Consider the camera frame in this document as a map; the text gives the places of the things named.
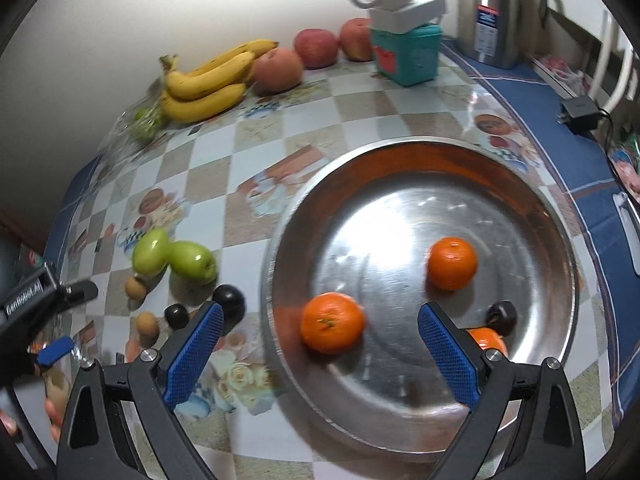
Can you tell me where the white plastic tool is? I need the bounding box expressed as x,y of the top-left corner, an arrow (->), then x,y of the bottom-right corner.
612,191 -> 640,276

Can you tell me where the yellow banana bunch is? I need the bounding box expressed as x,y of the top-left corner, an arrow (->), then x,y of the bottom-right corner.
159,39 -> 280,123

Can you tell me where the black power adapter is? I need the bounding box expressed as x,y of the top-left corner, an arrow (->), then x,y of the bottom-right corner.
557,96 -> 601,135

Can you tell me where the round steel basin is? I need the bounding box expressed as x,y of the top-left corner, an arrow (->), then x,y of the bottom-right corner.
261,136 -> 578,463

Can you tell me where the clear bag of green fruit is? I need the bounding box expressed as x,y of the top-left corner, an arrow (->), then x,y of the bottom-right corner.
102,102 -> 168,153

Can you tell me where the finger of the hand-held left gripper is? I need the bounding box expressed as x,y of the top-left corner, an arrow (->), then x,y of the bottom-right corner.
57,281 -> 99,302
30,338 -> 81,367

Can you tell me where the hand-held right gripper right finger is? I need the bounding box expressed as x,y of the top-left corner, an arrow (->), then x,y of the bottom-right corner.
417,301 -> 583,480

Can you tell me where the dark purple plum with stem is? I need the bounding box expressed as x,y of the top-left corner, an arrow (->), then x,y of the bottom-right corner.
486,300 -> 518,338

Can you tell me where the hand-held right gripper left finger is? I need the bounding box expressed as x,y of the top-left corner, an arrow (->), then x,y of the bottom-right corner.
56,301 -> 226,480

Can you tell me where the orange mandarin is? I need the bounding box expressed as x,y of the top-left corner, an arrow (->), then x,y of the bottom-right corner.
426,236 -> 478,292
300,292 -> 367,356
467,327 -> 509,361

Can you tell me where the pink printed packet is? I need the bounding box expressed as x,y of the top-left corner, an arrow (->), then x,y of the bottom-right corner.
607,135 -> 640,201

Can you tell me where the red apple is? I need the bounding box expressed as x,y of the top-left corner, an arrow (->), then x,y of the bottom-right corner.
340,17 -> 375,62
293,28 -> 339,69
251,47 -> 305,93

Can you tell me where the white power strip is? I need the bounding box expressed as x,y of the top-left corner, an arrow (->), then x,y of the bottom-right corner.
363,0 -> 447,31

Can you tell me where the checkered printed tablecloth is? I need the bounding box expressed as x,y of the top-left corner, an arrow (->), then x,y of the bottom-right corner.
42,35 -> 640,480

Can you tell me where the steel thermos jug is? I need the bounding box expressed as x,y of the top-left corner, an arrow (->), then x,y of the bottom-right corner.
457,0 -> 551,70

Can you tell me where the teal plastic box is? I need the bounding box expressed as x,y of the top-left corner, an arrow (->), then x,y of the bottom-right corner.
370,22 -> 443,87

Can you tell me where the green jujube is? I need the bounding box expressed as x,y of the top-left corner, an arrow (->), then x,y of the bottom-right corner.
168,241 -> 218,282
131,228 -> 171,277

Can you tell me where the white chair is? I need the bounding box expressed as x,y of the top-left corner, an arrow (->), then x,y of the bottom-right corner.
542,5 -> 640,121

